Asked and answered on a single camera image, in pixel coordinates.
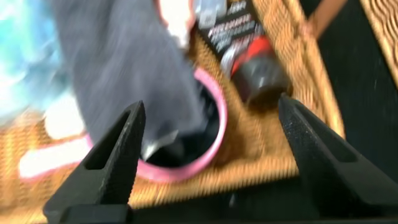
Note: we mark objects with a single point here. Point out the pink mug dark inside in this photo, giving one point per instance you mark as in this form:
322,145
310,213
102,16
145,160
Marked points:
214,130

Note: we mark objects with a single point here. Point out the black cosmetic tube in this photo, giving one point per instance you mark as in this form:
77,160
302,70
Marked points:
248,62

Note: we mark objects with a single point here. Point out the light blue bath loofah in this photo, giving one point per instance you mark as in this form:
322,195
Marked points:
25,56

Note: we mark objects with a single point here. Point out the grey towel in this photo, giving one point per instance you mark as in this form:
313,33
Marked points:
130,68

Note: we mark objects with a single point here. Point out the pink lotion bottle white cap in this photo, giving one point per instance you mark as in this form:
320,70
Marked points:
177,18

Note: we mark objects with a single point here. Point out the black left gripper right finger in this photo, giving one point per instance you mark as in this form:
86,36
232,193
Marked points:
329,174

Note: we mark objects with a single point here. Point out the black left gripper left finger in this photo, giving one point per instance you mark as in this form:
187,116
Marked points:
105,177

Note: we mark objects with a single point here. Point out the wicker basket with household items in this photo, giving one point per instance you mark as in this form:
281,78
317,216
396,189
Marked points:
248,161

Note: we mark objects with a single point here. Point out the wicker basket with food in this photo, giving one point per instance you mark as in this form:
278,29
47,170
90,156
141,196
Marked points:
384,31

